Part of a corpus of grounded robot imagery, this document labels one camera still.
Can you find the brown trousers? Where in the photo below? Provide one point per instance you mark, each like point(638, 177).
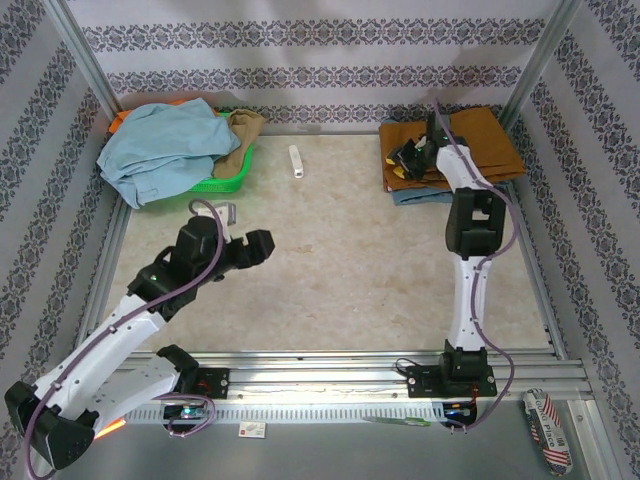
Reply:
point(485, 135)

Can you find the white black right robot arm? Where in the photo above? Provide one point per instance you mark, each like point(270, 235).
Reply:
point(467, 300)

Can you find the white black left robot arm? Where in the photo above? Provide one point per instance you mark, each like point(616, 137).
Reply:
point(100, 350)

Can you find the tan trousers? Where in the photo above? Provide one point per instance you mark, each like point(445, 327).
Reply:
point(245, 130)

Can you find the folded blue denim jeans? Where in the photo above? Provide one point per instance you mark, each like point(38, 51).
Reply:
point(425, 197)

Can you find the green plastic basket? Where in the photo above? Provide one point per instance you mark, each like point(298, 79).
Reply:
point(220, 186)

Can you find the white plastic stick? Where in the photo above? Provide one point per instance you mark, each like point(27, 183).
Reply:
point(296, 160)

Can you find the light blue shirt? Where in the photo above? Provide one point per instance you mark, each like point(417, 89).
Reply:
point(160, 140)

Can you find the small controller circuit board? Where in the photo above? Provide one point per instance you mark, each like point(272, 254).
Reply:
point(189, 411)
point(460, 409)

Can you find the orange cloth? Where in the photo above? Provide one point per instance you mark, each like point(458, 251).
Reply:
point(119, 122)

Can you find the small white card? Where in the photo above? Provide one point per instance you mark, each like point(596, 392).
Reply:
point(252, 431)

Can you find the green pen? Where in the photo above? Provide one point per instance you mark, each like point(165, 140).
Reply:
point(400, 421)

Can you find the flag print rolled can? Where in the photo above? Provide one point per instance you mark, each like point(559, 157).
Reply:
point(547, 430)

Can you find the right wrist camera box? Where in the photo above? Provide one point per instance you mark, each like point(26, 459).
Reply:
point(430, 127)

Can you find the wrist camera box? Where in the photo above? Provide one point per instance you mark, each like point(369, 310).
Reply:
point(430, 127)
point(227, 212)

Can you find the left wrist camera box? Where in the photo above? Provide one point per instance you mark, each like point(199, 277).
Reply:
point(227, 212)

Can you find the aluminium table edge rail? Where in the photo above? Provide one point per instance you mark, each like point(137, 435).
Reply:
point(535, 270)
point(320, 133)
point(107, 260)

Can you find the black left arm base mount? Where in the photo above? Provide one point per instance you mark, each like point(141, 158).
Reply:
point(212, 382)

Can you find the aluminium frame post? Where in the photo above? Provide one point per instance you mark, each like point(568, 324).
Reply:
point(85, 60)
point(535, 70)

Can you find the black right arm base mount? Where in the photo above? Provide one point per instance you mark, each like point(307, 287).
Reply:
point(425, 382)

